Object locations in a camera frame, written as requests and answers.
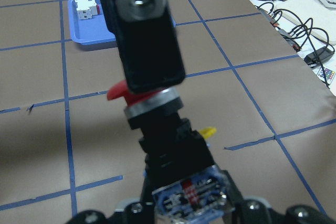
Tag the red emergency stop button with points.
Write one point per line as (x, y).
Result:
(189, 186)

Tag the blue plastic tray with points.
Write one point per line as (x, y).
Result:
(92, 24)

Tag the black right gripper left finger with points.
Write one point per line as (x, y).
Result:
(146, 198)

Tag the colourful remote control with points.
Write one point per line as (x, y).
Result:
(326, 76)

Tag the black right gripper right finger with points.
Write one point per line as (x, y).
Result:
(232, 208)

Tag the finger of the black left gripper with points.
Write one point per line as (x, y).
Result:
(144, 73)

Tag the beige wrist rest pad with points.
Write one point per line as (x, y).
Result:
(322, 17)

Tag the black power adapter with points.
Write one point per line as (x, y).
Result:
(324, 54)

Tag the white circuit breaker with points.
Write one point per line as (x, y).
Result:
(86, 9)

